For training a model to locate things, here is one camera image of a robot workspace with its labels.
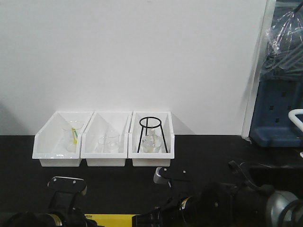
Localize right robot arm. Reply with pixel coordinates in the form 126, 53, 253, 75
132, 161, 303, 227

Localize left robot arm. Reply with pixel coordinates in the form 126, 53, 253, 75
0, 176, 99, 227

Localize white bin right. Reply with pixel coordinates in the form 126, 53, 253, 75
128, 111, 175, 166

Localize white bin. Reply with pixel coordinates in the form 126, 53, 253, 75
80, 111, 132, 167
128, 111, 175, 166
32, 111, 94, 167

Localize clear flask in right bin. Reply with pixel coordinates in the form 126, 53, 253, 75
142, 129, 162, 153

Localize clear beaker in middle bin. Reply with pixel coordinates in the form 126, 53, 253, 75
96, 130, 120, 153

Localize white bin middle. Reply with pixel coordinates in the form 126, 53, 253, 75
80, 111, 132, 167

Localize glass beaker with yellow rod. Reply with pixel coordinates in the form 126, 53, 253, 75
62, 121, 83, 153

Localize white bin left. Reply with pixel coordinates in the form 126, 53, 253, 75
32, 111, 94, 167

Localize yellow label plate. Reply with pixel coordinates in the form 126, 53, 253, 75
85, 214, 135, 227

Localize white lab faucet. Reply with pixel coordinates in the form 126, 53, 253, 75
288, 109, 303, 131

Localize plastic wrapped items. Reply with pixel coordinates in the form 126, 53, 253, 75
259, 0, 303, 81

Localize black wire tripod stand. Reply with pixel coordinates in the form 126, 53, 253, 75
137, 116, 168, 153

